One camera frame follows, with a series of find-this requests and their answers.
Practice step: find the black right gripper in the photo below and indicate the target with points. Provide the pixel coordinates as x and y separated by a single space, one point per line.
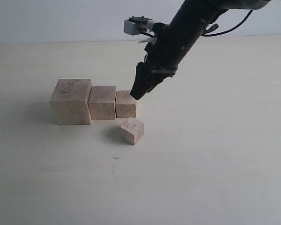
164 54

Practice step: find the third largest wooden cube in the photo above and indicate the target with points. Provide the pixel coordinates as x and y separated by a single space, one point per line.
125 104

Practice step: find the second largest wooden cube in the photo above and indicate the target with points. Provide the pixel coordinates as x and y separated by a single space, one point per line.
102 102

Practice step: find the smallest wooden cube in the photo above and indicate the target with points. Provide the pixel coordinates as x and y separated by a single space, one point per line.
132 130

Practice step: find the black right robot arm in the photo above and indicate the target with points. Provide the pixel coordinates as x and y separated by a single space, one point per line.
201 15

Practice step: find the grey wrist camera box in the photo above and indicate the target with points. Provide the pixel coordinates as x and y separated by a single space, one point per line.
138 26

